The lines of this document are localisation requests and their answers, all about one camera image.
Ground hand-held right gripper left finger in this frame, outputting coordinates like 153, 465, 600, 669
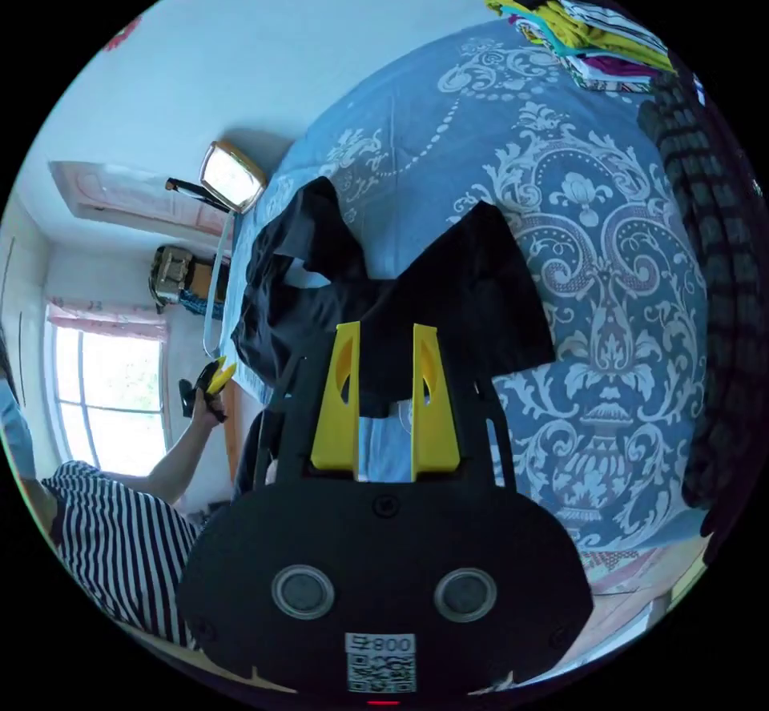
310, 321, 361, 481

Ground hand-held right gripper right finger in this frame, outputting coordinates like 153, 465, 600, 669
413, 323, 462, 480

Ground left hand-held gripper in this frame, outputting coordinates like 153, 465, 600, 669
191, 355, 239, 424

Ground black long pants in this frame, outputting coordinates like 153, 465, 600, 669
231, 176, 557, 421

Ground person's left forearm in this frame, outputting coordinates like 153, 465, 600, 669
146, 421, 220, 505

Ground person's left hand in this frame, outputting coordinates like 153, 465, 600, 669
191, 400, 227, 433

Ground olive bag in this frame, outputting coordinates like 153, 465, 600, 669
148, 245, 195, 315

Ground window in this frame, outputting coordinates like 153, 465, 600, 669
50, 325, 171, 478

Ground pink curtain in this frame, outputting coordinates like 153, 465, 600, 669
46, 301, 173, 341

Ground bed with blue ornate sheet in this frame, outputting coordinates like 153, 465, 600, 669
203, 20, 713, 551

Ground gold framed mirror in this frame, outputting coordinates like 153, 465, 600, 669
201, 140, 269, 215

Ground person's body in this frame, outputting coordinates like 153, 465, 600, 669
0, 326, 204, 651

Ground pink door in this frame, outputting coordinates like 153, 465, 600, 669
50, 159, 236, 239

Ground dark checked blanket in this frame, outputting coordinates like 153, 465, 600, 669
636, 71, 765, 568

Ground pile of clothes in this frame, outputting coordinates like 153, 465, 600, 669
477, 0, 677, 94

